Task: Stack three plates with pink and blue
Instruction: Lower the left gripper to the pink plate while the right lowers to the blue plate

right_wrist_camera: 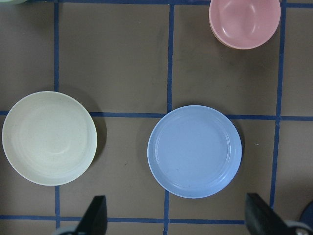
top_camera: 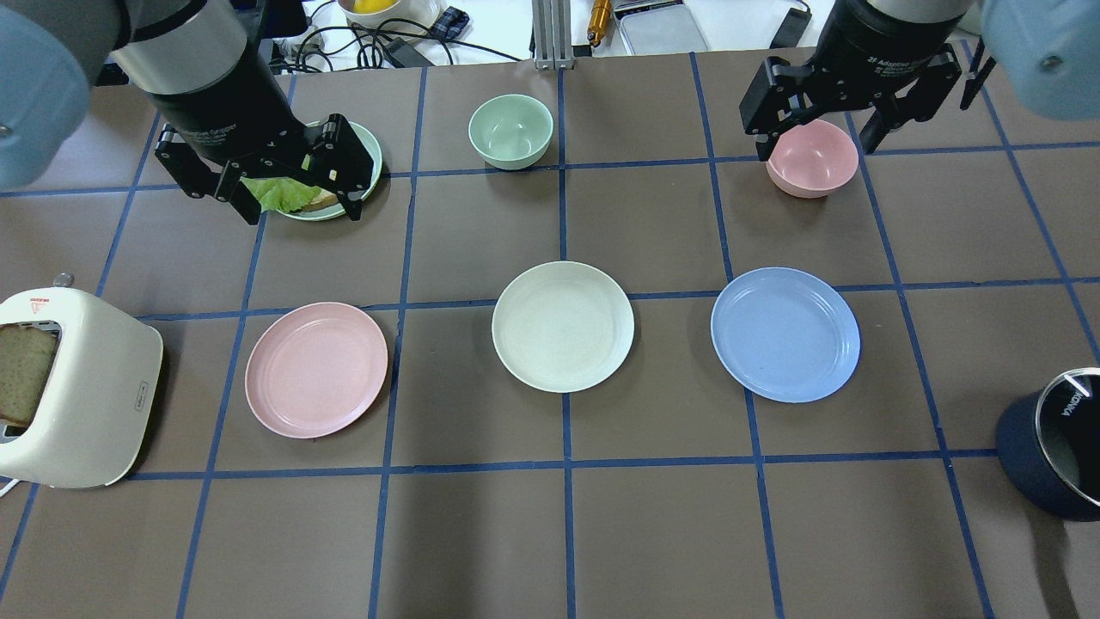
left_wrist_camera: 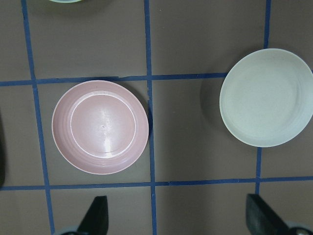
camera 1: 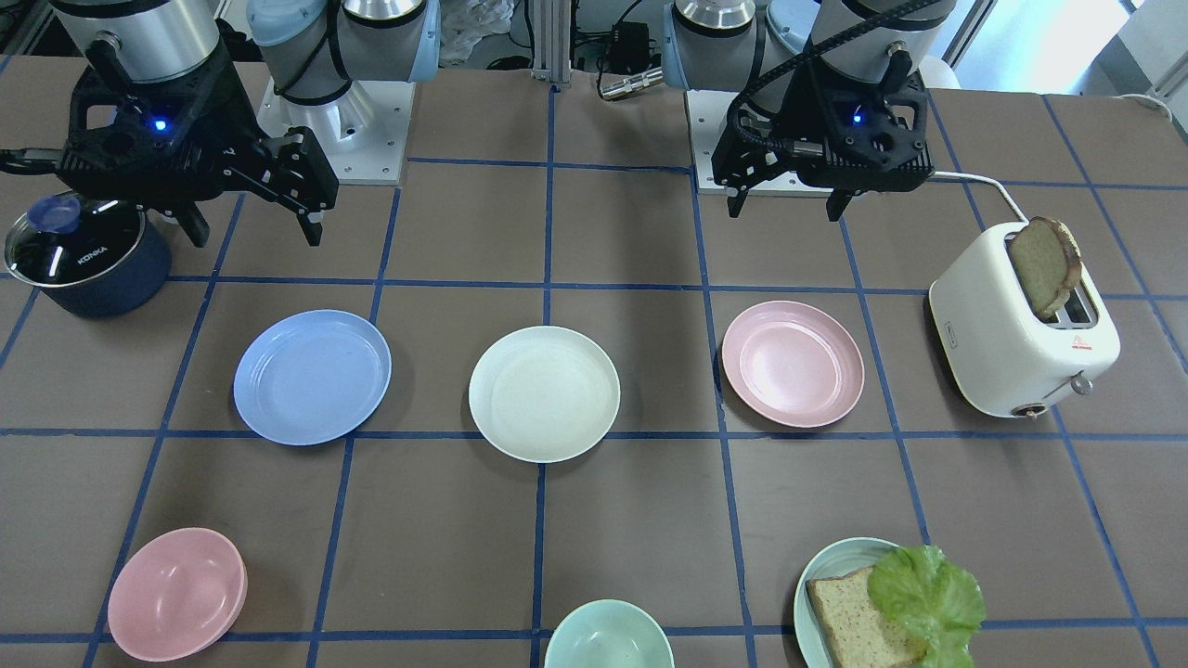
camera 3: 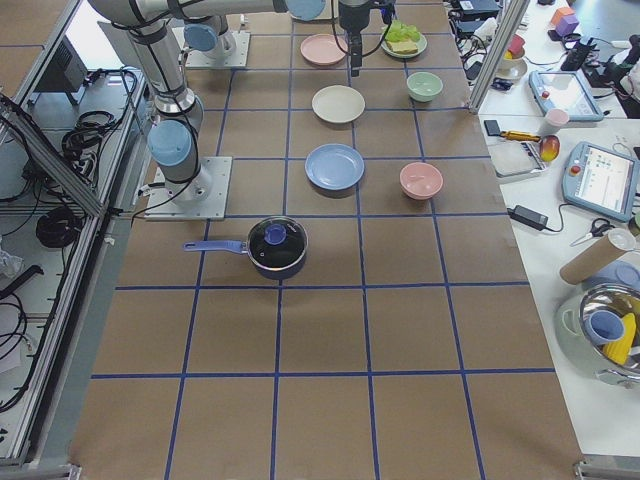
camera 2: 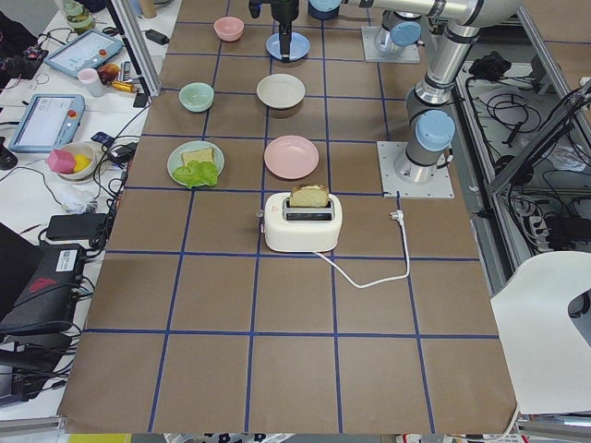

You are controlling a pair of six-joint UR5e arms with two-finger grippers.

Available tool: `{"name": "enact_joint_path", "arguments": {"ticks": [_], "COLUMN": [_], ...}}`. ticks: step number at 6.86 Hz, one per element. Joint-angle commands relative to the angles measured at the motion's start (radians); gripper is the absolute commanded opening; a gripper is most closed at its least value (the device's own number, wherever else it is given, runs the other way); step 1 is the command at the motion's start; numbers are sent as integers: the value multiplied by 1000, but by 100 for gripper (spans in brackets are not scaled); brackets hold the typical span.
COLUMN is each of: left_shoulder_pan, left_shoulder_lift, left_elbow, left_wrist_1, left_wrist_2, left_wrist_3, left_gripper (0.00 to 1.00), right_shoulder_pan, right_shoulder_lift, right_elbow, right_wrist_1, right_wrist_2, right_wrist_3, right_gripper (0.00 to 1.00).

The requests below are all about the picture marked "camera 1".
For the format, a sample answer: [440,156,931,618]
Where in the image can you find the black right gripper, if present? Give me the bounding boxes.
[56,46,339,247]

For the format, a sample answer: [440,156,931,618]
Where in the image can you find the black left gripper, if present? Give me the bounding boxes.
[712,67,935,223]

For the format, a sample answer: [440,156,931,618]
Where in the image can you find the pink plate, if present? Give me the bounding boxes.
[720,301,865,429]

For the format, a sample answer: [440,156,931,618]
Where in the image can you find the blue plate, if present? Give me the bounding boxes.
[232,309,392,445]

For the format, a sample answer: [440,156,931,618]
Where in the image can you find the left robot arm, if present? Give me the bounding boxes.
[661,1,955,223]

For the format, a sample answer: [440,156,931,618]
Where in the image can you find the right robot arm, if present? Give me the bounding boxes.
[38,1,441,246]

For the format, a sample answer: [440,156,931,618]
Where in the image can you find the dark blue pot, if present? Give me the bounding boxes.
[37,223,173,320]

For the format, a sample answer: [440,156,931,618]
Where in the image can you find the glass pot lid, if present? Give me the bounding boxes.
[4,191,146,288]

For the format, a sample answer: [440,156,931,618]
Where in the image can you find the black power adapter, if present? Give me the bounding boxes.
[605,21,651,73]

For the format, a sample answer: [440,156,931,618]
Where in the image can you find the bread slice in toaster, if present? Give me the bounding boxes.
[1007,216,1083,322]

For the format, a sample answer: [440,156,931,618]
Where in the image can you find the white toaster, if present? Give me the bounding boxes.
[925,223,1121,418]

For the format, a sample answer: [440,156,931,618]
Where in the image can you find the white plate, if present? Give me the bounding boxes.
[468,326,621,464]

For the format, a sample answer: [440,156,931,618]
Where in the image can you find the mint green plate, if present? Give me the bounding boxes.
[791,537,925,667]

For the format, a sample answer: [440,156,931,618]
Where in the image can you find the pink bowl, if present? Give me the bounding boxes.
[107,527,249,662]

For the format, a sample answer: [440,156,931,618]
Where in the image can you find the green lettuce leaf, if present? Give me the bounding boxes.
[867,546,986,667]

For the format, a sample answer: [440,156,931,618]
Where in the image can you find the bread slice on plate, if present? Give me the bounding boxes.
[807,565,925,667]

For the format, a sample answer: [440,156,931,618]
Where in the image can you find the mint green bowl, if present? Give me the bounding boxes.
[543,599,675,667]

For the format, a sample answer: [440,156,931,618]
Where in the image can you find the black corrugated cable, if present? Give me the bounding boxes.
[726,0,958,160]

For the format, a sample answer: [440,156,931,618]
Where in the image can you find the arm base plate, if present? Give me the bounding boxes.
[255,81,419,185]
[685,89,836,197]

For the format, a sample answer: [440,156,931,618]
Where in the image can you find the white toaster power cable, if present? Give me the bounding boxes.
[931,171,1029,225]

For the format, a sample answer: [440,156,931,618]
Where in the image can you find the aluminium frame post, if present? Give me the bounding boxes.
[523,1,574,89]

